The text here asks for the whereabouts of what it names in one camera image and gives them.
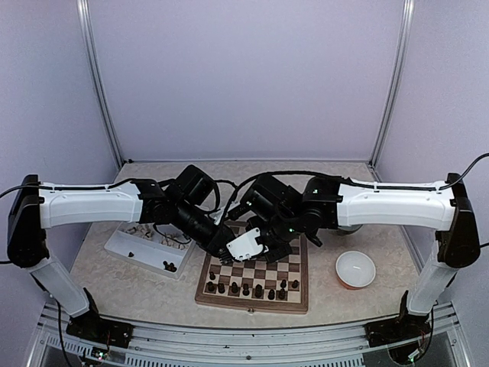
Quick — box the wooden chess board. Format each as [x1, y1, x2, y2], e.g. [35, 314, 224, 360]
[195, 235, 309, 314]

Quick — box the dark chess queen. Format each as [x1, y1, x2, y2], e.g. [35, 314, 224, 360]
[277, 288, 287, 300]

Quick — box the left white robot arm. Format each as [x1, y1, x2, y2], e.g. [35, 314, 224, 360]
[7, 165, 235, 340]

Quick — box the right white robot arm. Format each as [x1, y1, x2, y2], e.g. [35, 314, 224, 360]
[240, 174, 481, 339]

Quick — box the pile of white chess pieces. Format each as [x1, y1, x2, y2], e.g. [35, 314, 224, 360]
[123, 224, 191, 251]

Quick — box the pile of dark chess pieces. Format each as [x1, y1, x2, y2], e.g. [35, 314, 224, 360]
[128, 252, 176, 272]

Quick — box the white divided plastic tray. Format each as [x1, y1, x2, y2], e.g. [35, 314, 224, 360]
[104, 222, 195, 279]

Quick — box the clear glass bowl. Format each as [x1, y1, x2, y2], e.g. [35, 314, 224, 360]
[335, 225, 362, 235]

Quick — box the white orange ceramic bowl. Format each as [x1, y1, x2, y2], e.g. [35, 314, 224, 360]
[335, 251, 377, 290]

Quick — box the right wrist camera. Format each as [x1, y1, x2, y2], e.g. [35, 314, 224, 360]
[226, 228, 269, 261]

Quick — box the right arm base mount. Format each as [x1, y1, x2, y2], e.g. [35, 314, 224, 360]
[364, 315, 432, 347]

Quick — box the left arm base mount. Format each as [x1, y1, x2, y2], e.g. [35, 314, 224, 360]
[66, 318, 134, 349]

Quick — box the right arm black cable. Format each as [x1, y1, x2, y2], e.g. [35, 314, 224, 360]
[227, 152, 489, 245]

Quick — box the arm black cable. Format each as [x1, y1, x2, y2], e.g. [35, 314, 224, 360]
[227, 152, 489, 245]
[0, 177, 238, 245]

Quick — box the front aluminium rail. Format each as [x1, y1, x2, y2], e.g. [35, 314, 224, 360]
[26, 311, 471, 367]

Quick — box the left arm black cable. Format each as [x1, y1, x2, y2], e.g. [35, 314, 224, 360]
[0, 177, 238, 245]

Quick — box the left aluminium frame post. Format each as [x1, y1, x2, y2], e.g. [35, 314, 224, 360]
[76, 0, 125, 169]

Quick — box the aluminium frame post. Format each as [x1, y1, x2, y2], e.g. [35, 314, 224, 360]
[76, 0, 125, 169]
[369, 0, 416, 170]

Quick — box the right aluminium frame post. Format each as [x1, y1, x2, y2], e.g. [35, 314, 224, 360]
[369, 0, 416, 170]

